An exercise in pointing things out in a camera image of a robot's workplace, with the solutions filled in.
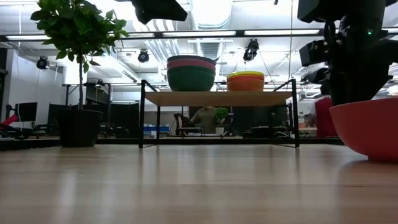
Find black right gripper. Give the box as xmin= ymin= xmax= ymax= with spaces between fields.
xmin=323 ymin=18 xmax=398 ymax=106

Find large red bowl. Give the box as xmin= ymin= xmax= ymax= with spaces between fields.
xmin=328 ymin=97 xmax=398 ymax=163

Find large pink bowl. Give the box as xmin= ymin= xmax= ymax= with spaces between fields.
xmin=166 ymin=58 xmax=216 ymax=71

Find large teal bowl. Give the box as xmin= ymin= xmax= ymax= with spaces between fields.
xmin=167 ymin=65 xmax=216 ymax=92

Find small yellow bowl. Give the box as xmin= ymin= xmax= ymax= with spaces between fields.
xmin=226 ymin=72 xmax=266 ymax=79

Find small orange bowl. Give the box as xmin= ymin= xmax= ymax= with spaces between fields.
xmin=226 ymin=76 xmax=266 ymax=92

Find person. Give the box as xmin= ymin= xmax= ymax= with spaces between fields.
xmin=190 ymin=106 xmax=219 ymax=134
xmin=306 ymin=95 xmax=339 ymax=138

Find ceiling light strip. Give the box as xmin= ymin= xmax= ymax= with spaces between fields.
xmin=4 ymin=34 xmax=52 ymax=41
xmin=244 ymin=29 xmax=321 ymax=36
xmin=161 ymin=30 xmax=237 ymax=38

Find green leafy potted plant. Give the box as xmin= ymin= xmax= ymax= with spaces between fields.
xmin=30 ymin=0 xmax=130 ymax=111

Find blue storage box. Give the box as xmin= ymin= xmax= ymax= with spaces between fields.
xmin=143 ymin=126 xmax=170 ymax=133

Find small background potted plant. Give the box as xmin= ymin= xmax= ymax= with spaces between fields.
xmin=213 ymin=107 xmax=229 ymax=136

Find black plant pot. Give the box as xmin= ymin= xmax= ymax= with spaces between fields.
xmin=58 ymin=108 xmax=104 ymax=148

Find black computer monitor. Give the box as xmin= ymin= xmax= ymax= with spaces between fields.
xmin=14 ymin=101 xmax=39 ymax=123

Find red padded object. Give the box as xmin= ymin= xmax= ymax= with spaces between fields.
xmin=0 ymin=114 xmax=19 ymax=127

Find black ceiling camera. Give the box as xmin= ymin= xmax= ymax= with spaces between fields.
xmin=243 ymin=38 xmax=260 ymax=62
xmin=137 ymin=49 xmax=150 ymax=64
xmin=35 ymin=55 xmax=50 ymax=70

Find silver ceiling air duct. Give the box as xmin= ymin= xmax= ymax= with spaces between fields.
xmin=188 ymin=0 xmax=234 ymax=60

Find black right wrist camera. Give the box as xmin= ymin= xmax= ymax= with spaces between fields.
xmin=299 ymin=39 xmax=331 ymax=67

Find wooden shelf with black frame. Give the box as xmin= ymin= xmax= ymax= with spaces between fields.
xmin=138 ymin=78 xmax=300 ymax=149

